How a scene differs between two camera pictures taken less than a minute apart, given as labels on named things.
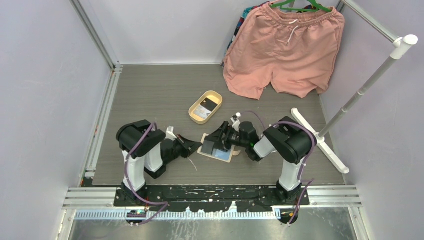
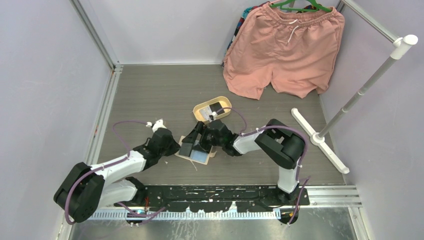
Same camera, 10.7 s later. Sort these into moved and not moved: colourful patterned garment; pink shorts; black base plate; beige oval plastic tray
Moved: beige oval plastic tray
Not moved: colourful patterned garment; pink shorts; black base plate
